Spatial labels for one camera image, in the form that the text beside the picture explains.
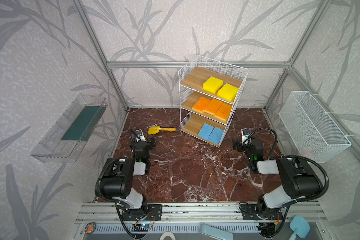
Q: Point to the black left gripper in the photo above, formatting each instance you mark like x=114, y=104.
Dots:
x=142, y=144

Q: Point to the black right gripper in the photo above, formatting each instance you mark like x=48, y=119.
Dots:
x=244, y=145

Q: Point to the blue cellulose sponge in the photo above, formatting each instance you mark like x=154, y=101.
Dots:
x=216, y=135
x=205, y=131

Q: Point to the orange scrub sponge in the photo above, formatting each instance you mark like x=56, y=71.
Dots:
x=213, y=107
x=223, y=112

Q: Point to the yellow sponge blue backing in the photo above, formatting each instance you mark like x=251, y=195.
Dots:
x=228, y=92

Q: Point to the pale yellow sponge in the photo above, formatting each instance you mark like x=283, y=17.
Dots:
x=201, y=105

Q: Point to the yellow foam sponge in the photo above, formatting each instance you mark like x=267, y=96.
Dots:
x=212, y=85

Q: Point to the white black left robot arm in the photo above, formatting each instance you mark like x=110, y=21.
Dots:
x=115, y=184

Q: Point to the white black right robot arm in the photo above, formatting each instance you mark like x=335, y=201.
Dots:
x=302, y=179

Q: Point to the yellow plastic scoop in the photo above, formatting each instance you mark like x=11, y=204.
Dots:
x=154, y=130

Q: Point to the green circuit board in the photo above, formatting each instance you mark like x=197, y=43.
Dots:
x=144, y=227

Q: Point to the light blue handheld brush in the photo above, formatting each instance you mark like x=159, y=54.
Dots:
x=300, y=228

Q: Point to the white tape roll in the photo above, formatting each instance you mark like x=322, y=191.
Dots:
x=168, y=236

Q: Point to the light blue box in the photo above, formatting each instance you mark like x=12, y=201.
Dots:
x=215, y=233

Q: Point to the round red sticker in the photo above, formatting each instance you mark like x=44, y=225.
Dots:
x=90, y=228

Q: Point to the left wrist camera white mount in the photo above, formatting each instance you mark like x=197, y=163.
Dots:
x=139, y=135

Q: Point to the white wire mesh wall basket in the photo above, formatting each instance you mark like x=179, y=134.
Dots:
x=313, y=126

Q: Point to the white wire wooden shelf rack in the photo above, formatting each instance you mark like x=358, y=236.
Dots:
x=191, y=78

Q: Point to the clear wall tray green pad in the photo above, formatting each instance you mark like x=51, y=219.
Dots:
x=66, y=139

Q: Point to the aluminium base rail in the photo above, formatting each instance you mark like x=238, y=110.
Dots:
x=183, y=219

